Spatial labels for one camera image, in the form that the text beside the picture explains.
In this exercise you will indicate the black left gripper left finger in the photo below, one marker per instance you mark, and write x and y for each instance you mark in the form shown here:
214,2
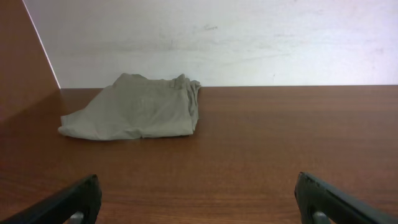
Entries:
84,196

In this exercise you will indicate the folded khaki shorts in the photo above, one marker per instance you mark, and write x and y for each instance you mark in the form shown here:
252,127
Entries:
136,107

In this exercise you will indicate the wooden side panel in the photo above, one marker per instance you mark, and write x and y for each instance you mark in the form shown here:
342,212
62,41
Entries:
26,74

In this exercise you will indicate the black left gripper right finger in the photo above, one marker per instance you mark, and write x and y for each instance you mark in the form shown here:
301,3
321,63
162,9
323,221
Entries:
320,202

